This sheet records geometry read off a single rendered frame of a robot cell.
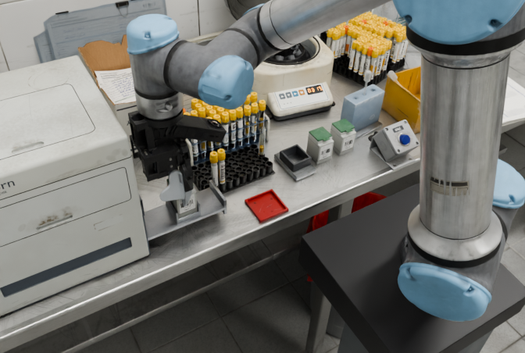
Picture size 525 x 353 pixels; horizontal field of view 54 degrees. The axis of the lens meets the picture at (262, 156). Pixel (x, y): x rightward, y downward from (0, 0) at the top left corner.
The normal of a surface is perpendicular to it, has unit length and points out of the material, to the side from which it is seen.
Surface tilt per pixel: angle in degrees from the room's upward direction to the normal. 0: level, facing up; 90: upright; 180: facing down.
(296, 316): 0
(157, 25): 0
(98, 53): 88
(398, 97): 90
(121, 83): 1
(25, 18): 90
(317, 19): 108
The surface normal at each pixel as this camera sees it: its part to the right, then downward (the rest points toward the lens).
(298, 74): 0.37, 0.63
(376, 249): 0.06, -0.71
